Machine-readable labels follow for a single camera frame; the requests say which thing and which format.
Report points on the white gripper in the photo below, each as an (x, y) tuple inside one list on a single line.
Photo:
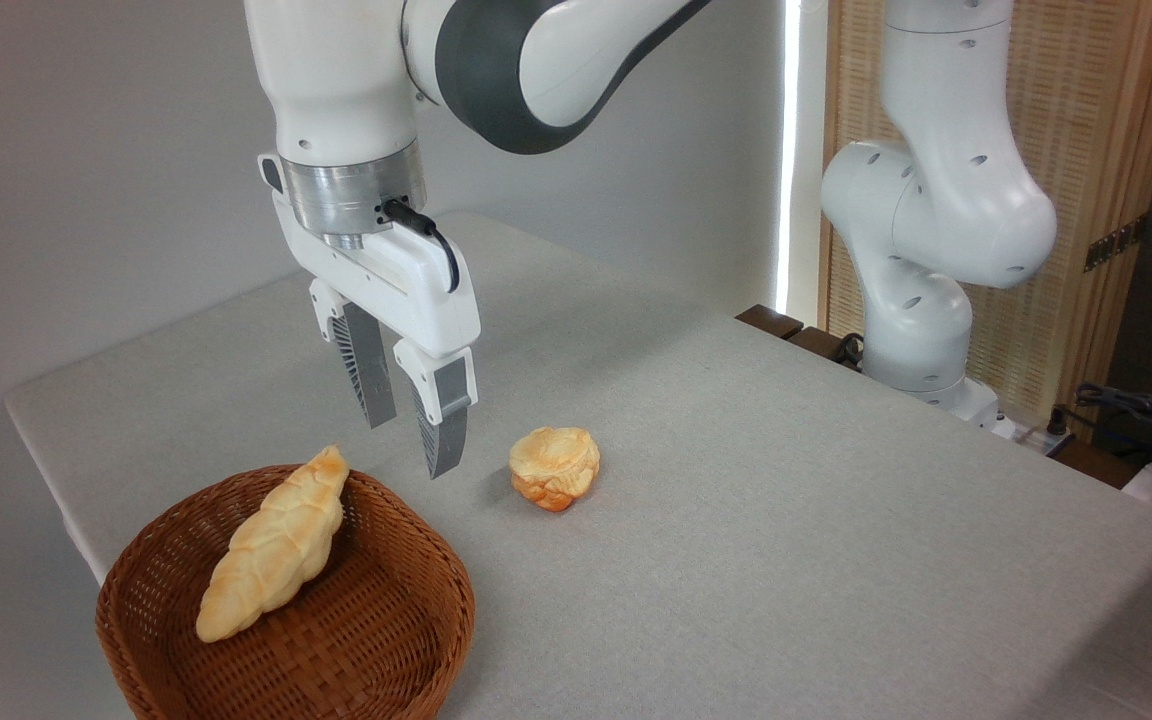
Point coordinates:
[(406, 285)]

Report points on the long braided bread loaf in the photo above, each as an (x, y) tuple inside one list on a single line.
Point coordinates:
[(276, 545)]

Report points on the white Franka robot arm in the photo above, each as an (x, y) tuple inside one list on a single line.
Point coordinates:
[(936, 200)]

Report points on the round golden bread roll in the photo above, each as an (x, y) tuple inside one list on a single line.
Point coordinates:
[(554, 465)]

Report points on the brown woven wicker basket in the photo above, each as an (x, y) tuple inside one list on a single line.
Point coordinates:
[(356, 640)]

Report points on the dark wooden block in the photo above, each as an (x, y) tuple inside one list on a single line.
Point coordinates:
[(821, 343), (769, 320)]

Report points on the white power strip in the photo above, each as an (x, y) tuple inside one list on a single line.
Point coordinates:
[(1044, 440)]

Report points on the metal screen hinge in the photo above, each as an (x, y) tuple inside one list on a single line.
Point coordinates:
[(1114, 244)]

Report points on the wooden slatted folding screen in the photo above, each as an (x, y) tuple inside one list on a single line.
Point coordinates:
[(1086, 100)]

